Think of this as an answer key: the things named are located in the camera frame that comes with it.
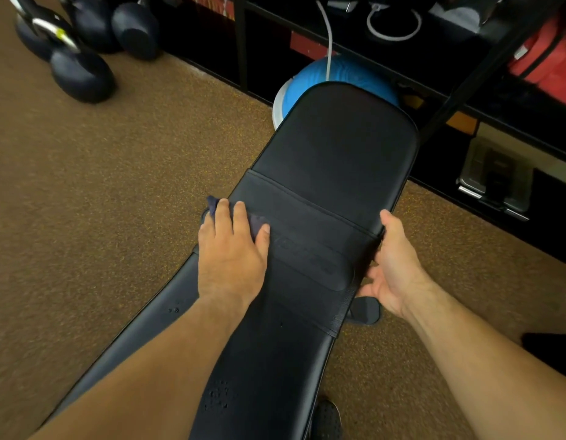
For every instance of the black storage shelf rack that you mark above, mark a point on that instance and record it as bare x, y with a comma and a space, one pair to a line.
241, 41

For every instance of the black shoe white sole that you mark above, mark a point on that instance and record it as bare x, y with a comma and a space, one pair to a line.
326, 421

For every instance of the blue balance trainer dome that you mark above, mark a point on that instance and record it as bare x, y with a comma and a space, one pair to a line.
306, 80

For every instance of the person's black shorts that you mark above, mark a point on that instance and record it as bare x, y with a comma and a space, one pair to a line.
551, 355

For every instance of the red bag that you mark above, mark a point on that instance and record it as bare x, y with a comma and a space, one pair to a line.
551, 64

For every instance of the person's right forearm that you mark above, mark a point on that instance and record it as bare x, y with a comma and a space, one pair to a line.
484, 371

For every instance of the small silver clip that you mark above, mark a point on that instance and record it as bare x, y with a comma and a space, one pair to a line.
347, 5

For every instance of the black padded workout bench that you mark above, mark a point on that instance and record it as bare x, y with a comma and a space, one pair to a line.
338, 146

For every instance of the person's right hand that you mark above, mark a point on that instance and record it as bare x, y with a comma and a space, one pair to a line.
395, 270

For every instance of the red patterned box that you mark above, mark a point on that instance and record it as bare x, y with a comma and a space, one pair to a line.
308, 45
209, 4

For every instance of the beige panel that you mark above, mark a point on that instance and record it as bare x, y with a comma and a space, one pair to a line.
530, 155

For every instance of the dark grey cleaning cloth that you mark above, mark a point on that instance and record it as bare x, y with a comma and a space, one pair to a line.
258, 222

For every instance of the person's left forearm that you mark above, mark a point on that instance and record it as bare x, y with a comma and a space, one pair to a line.
141, 380

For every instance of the black and white pouch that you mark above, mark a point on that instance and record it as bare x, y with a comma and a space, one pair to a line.
457, 15

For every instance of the person's left hand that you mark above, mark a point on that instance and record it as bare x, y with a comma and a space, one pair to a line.
230, 261

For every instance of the orange block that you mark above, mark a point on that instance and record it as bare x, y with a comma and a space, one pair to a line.
462, 123

